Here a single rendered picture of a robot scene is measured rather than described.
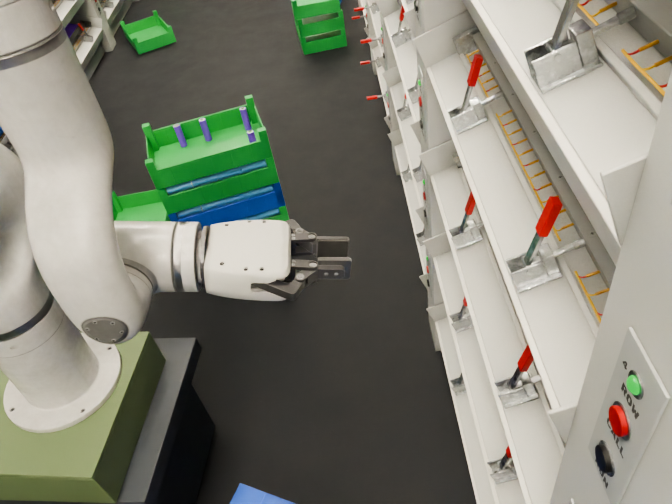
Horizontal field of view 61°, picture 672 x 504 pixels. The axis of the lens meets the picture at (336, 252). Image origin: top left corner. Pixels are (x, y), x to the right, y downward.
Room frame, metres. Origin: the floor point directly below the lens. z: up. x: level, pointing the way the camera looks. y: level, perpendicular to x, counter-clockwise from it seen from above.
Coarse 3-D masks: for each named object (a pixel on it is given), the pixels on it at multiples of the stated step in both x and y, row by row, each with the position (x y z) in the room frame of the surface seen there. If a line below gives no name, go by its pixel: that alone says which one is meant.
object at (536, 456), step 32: (448, 160) 0.79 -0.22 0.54; (448, 192) 0.73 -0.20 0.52; (448, 224) 0.66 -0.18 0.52; (480, 256) 0.57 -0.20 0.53; (480, 288) 0.51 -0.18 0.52; (480, 320) 0.46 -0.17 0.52; (512, 320) 0.44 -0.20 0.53; (512, 352) 0.40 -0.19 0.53; (512, 416) 0.32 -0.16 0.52; (544, 416) 0.31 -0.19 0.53; (512, 448) 0.28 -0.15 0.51; (544, 448) 0.27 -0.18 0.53; (544, 480) 0.24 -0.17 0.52
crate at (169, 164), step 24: (192, 120) 1.41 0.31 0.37; (216, 120) 1.42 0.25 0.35; (240, 120) 1.43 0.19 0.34; (168, 144) 1.39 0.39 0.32; (192, 144) 1.37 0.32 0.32; (216, 144) 1.35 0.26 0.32; (240, 144) 1.32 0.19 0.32; (264, 144) 1.24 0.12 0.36; (168, 168) 1.20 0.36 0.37; (192, 168) 1.21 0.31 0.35; (216, 168) 1.22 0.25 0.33
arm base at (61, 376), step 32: (64, 320) 0.61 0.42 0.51; (0, 352) 0.55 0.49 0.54; (32, 352) 0.56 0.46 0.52; (64, 352) 0.58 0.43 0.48; (96, 352) 0.66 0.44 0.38; (32, 384) 0.55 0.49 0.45; (64, 384) 0.56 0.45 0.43; (96, 384) 0.59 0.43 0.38; (32, 416) 0.55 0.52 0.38; (64, 416) 0.54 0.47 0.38
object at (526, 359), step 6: (528, 348) 0.34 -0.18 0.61; (522, 354) 0.35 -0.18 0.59; (528, 354) 0.34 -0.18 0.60; (522, 360) 0.34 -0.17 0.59; (528, 360) 0.34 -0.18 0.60; (522, 366) 0.34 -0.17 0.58; (528, 366) 0.34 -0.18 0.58; (516, 372) 0.35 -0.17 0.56; (522, 372) 0.34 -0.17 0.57; (516, 378) 0.34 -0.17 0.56; (510, 384) 0.34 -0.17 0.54; (516, 384) 0.34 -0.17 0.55
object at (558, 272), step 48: (432, 48) 0.79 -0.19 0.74; (480, 48) 0.72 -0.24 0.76; (480, 96) 0.64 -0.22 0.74; (480, 144) 0.56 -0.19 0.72; (528, 144) 0.52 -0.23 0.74; (480, 192) 0.48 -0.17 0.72; (528, 192) 0.44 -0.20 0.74; (528, 240) 0.39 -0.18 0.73; (576, 240) 0.34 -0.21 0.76; (528, 288) 0.33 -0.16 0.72; (576, 288) 0.31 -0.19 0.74; (528, 336) 0.28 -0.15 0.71; (576, 336) 0.27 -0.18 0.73; (576, 384) 0.23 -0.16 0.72
